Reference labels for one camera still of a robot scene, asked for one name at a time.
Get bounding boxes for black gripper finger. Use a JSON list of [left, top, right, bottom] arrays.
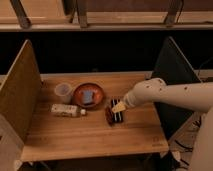
[[111, 99, 117, 123], [117, 99, 123, 123]]

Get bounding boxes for dark red eraser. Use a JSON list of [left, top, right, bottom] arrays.
[[105, 107, 114, 125]]

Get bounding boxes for black floor cable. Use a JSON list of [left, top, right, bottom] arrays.
[[173, 116, 204, 168]]

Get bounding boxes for orange bowl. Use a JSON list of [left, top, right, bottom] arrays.
[[72, 83, 105, 109]]

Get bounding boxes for translucent ceramic cup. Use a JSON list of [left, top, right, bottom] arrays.
[[54, 83, 73, 104]]

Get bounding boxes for right dark side panel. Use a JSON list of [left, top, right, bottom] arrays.
[[151, 37, 201, 140]]

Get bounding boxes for white plastic bottle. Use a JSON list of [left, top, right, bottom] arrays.
[[51, 104, 86, 117]]

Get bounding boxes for blue sponge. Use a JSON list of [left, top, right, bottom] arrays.
[[82, 90, 94, 105]]

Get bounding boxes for wooden shelf rail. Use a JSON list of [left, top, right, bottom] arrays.
[[0, 0, 213, 32]]

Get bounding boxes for left wooden side panel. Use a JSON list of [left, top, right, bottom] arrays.
[[0, 40, 42, 171]]

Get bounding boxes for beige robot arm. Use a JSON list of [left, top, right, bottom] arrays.
[[112, 78, 213, 171]]

